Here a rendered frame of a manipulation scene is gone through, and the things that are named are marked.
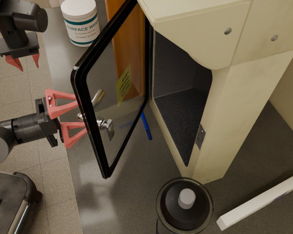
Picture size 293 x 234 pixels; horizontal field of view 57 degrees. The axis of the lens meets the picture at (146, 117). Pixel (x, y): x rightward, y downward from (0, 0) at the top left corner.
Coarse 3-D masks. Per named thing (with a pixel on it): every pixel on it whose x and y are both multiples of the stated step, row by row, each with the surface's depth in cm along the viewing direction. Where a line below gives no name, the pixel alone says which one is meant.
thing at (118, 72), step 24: (144, 24) 62; (120, 48) 53; (144, 48) 68; (72, 72) 40; (96, 72) 46; (120, 72) 57; (144, 72) 74; (96, 96) 49; (120, 96) 62; (144, 96) 82; (120, 120) 67; (120, 144) 74
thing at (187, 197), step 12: (168, 192) 50; (180, 192) 48; (192, 192) 47; (204, 192) 51; (168, 204) 49; (180, 204) 48; (192, 204) 48; (204, 204) 49; (168, 216) 49; (180, 216) 48; (192, 216) 48; (204, 216) 49; (180, 228) 48; (192, 228) 48
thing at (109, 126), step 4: (104, 120) 56; (108, 120) 56; (104, 124) 56; (108, 124) 56; (112, 124) 56; (104, 128) 58; (108, 128) 56; (112, 128) 57; (108, 132) 57; (112, 132) 59; (112, 136) 60
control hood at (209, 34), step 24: (144, 0) 29; (168, 0) 29; (192, 0) 29; (216, 0) 29; (240, 0) 29; (168, 24) 28; (192, 24) 29; (216, 24) 30; (240, 24) 31; (192, 48) 32; (216, 48) 33
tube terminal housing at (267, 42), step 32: (256, 0) 29; (288, 0) 31; (256, 32) 33; (288, 32) 35; (256, 64) 39; (288, 64) 42; (160, 96) 85; (224, 96) 43; (256, 96) 46; (160, 128) 86; (224, 128) 52; (192, 160) 64; (224, 160) 66
